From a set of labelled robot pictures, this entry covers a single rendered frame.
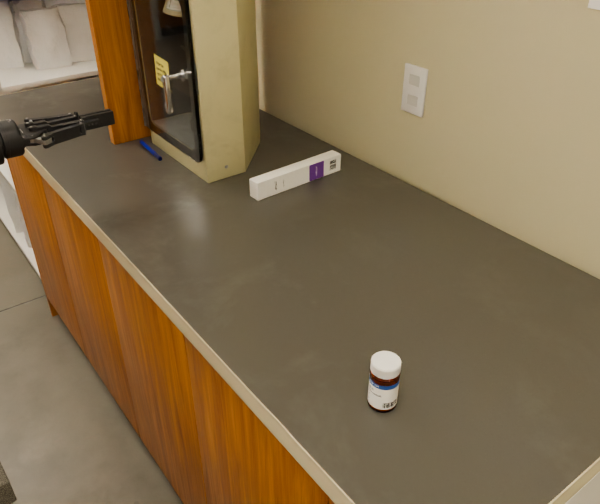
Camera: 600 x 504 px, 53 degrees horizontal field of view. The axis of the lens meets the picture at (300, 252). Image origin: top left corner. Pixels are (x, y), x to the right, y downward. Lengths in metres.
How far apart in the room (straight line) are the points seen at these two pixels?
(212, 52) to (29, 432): 1.44
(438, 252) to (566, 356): 0.34
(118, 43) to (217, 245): 0.69
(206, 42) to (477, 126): 0.62
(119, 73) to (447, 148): 0.89
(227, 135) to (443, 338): 0.75
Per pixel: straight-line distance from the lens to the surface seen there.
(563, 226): 1.34
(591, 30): 1.23
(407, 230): 1.34
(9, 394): 2.47
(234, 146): 1.54
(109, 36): 1.74
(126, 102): 1.79
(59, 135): 1.35
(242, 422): 1.13
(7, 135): 1.34
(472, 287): 1.19
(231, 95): 1.49
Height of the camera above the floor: 1.62
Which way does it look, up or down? 33 degrees down
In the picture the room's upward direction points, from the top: straight up
